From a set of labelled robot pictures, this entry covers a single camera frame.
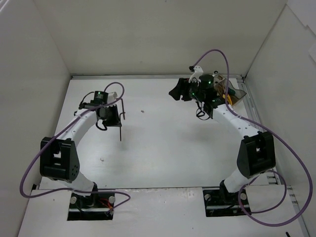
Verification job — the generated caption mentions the dark hex key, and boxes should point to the dark hex key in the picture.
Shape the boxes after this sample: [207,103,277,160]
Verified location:
[119,112,125,141]

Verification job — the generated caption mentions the yellow needle nose pliers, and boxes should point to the yellow needle nose pliers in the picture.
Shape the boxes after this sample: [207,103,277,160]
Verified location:
[222,94,233,106]

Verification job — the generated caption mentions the green handled screwdriver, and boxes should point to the green handled screwdriver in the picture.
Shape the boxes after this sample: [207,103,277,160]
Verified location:
[228,87,236,96]

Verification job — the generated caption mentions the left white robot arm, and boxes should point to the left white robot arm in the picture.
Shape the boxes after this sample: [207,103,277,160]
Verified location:
[39,91,121,207]

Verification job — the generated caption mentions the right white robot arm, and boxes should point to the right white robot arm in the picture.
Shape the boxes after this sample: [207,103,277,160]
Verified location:
[169,75,276,203]

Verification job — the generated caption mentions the clear plastic organizer container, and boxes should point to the clear plastic organizer container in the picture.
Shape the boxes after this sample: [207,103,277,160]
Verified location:
[212,71,246,106]

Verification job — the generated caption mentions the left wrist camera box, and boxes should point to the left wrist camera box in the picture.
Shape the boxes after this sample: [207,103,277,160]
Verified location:
[107,92,118,103]

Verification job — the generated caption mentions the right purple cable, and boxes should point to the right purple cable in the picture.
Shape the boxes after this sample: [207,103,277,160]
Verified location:
[194,49,313,227]

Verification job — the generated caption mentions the purple cable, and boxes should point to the purple cable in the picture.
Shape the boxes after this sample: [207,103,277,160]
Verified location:
[19,82,131,213]
[194,49,313,227]

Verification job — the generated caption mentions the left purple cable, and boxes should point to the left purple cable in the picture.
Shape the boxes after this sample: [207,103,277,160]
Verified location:
[19,82,131,213]

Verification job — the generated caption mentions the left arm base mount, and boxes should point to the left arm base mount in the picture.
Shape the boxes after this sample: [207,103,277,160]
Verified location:
[67,192,116,221]

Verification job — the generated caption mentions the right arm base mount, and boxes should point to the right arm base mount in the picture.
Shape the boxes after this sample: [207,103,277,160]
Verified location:
[203,181,245,217]

